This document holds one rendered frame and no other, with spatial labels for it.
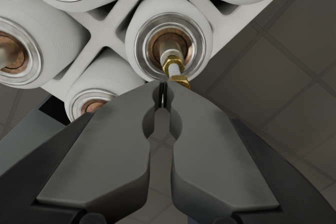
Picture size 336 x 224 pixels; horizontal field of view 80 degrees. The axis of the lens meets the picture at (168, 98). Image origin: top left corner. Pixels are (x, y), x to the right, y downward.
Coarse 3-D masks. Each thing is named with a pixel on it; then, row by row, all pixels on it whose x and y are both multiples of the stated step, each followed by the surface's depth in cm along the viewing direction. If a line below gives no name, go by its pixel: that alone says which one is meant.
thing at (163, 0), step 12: (144, 0) 26; (156, 0) 20; (168, 0) 19; (180, 0) 20; (144, 12) 20; (156, 12) 19; (180, 12) 19; (192, 12) 20; (132, 24) 20; (204, 24) 20; (132, 36) 20; (204, 36) 21; (132, 48) 21; (132, 60) 22; (204, 60) 22
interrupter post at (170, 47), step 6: (168, 42) 20; (174, 42) 20; (162, 48) 19; (168, 48) 18; (174, 48) 18; (162, 54) 18; (168, 54) 18; (174, 54) 18; (180, 54) 18; (162, 60) 19
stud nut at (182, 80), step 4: (172, 76) 14; (176, 76) 14; (180, 76) 14; (184, 76) 14; (168, 80) 14; (172, 80) 14; (176, 80) 14; (180, 80) 14; (184, 80) 14; (184, 84) 14; (188, 84) 14; (188, 88) 14
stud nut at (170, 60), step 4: (168, 56) 17; (172, 56) 17; (176, 56) 17; (168, 60) 17; (172, 60) 17; (176, 60) 17; (180, 60) 17; (164, 64) 17; (168, 64) 17; (180, 64) 17; (164, 68) 17; (180, 68) 17; (184, 68) 17; (168, 76) 18
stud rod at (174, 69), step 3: (174, 63) 17; (168, 66) 17; (171, 66) 17; (174, 66) 17; (177, 66) 17; (168, 69) 17; (171, 69) 16; (174, 69) 16; (177, 69) 16; (168, 72) 17; (171, 72) 16; (174, 72) 16; (177, 72) 16; (180, 72) 16
